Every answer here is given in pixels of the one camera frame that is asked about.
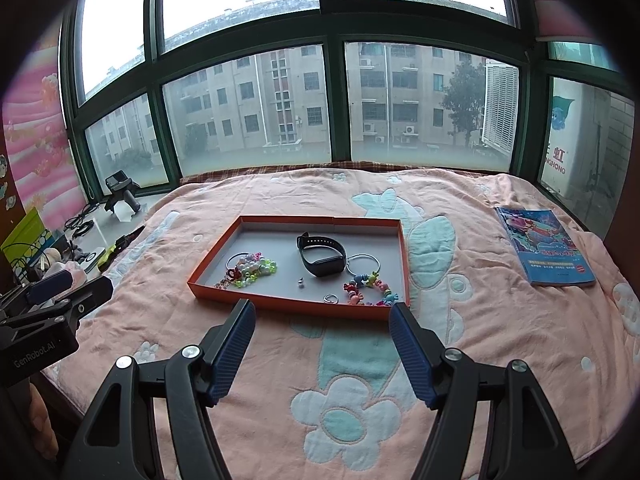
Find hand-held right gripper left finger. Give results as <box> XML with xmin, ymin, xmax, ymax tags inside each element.
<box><xmin>60</xmin><ymin>298</ymin><xmax>257</xmax><ymax>480</ymax></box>

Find pink printed blanket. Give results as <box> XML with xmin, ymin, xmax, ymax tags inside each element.
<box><xmin>42</xmin><ymin>167</ymin><xmax>640</xmax><ymax>480</ymax></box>

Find white banner with blue mascot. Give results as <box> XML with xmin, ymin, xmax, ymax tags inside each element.
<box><xmin>542</xmin><ymin>95</ymin><xmax>576</xmax><ymax>176</ymax></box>

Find white louvred panel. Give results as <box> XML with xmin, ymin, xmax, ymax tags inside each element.
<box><xmin>480</xmin><ymin>60</ymin><xmax>521</xmax><ymax>153</ymax></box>

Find dark green window frame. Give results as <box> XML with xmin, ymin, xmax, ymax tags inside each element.
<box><xmin>60</xmin><ymin>0</ymin><xmax>640</xmax><ymax>221</ymax></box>

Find green box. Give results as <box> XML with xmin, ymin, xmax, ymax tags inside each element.
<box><xmin>0</xmin><ymin>207</ymin><xmax>53</xmax><ymax>281</ymax></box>

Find person's left hand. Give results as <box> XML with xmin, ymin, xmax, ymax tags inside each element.
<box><xmin>27</xmin><ymin>382</ymin><xmax>60</xmax><ymax>462</ymax></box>

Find plaid bed sheet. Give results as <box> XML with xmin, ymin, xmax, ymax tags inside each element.
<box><xmin>180</xmin><ymin>159</ymin><xmax>493</xmax><ymax>185</ymax></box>

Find pink cartoon curtain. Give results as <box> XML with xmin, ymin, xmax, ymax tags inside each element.
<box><xmin>0</xmin><ymin>20</ymin><xmax>83</xmax><ymax>231</ymax></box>

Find silver bangle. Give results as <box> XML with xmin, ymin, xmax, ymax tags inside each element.
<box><xmin>226</xmin><ymin>252</ymin><xmax>256</xmax><ymax>273</ymax></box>
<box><xmin>346</xmin><ymin>254</ymin><xmax>383</xmax><ymax>277</ymax></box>

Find black smart band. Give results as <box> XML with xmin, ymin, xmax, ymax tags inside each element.
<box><xmin>295</xmin><ymin>232</ymin><xmax>347</xmax><ymax>278</ymax></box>

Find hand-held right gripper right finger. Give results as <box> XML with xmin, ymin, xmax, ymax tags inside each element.
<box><xmin>388</xmin><ymin>302</ymin><xmax>581</xmax><ymax>480</ymax></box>

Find green and white bead bracelet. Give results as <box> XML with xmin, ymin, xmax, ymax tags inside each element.
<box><xmin>235</xmin><ymin>259</ymin><xmax>278</xmax><ymax>288</ymax></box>

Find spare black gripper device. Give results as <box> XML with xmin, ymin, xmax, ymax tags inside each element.
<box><xmin>102</xmin><ymin>171</ymin><xmax>138</xmax><ymax>213</ymax></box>

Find cartoon wall stickers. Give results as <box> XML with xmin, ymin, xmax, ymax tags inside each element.
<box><xmin>0</xmin><ymin>155</ymin><xmax>18</xmax><ymax>211</ymax></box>

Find tree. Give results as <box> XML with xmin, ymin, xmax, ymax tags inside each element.
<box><xmin>442</xmin><ymin>57</ymin><xmax>486</xmax><ymax>148</ymax></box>

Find blue book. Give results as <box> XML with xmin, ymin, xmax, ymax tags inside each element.
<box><xmin>494</xmin><ymin>206</ymin><xmax>597</xmax><ymax>288</ymax></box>

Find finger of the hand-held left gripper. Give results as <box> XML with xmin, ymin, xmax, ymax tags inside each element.
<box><xmin>0</xmin><ymin>269</ymin><xmax>73</xmax><ymax>312</ymax></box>
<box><xmin>0</xmin><ymin>276</ymin><xmax>115</xmax><ymax>333</ymax></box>

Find apartment building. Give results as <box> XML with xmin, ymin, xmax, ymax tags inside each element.
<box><xmin>82</xmin><ymin>0</ymin><xmax>501</xmax><ymax>171</ymax></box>

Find white power bank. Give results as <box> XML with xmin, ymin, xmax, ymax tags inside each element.
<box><xmin>80</xmin><ymin>249</ymin><xmax>108</xmax><ymax>275</ymax></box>

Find orange cardboard tray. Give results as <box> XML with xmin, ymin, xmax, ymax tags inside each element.
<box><xmin>186</xmin><ymin>215</ymin><xmax>412</xmax><ymax>322</ymax></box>

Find colourful charm bead bracelet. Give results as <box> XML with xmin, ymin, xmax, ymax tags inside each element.
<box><xmin>342</xmin><ymin>271</ymin><xmax>398</xmax><ymax>307</ymax></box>

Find green and black toy gun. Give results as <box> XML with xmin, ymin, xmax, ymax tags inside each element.
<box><xmin>97</xmin><ymin>225</ymin><xmax>146</xmax><ymax>267</ymax></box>

